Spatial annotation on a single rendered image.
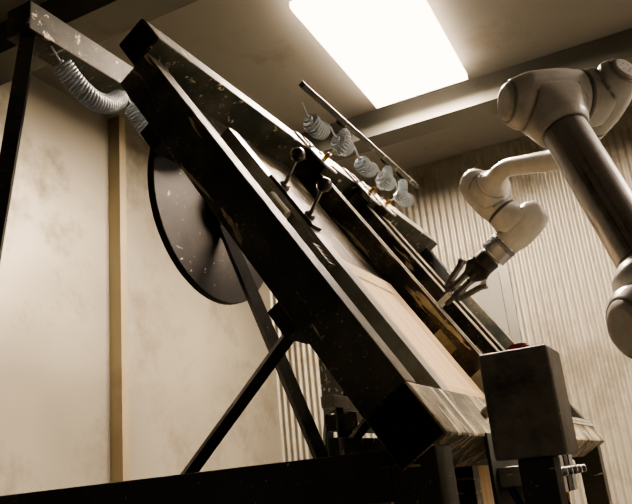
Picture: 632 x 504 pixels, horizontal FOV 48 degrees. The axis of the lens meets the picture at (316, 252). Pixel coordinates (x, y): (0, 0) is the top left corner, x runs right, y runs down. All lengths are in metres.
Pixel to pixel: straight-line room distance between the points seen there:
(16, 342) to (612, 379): 3.68
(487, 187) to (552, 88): 0.58
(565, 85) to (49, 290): 3.02
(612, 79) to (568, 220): 3.68
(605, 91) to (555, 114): 0.16
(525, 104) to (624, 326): 0.57
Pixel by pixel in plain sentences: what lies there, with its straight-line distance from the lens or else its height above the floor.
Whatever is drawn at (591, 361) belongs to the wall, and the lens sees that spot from 5.22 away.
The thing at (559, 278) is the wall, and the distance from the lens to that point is 5.33.
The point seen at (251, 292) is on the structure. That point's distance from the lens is 2.71.
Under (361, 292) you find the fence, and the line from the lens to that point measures 1.67.
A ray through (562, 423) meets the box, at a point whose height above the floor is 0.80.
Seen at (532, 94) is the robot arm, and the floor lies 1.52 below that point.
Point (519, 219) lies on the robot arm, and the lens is 2.21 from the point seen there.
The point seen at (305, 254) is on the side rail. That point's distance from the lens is 1.47.
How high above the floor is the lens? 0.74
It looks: 18 degrees up
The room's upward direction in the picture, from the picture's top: 6 degrees counter-clockwise
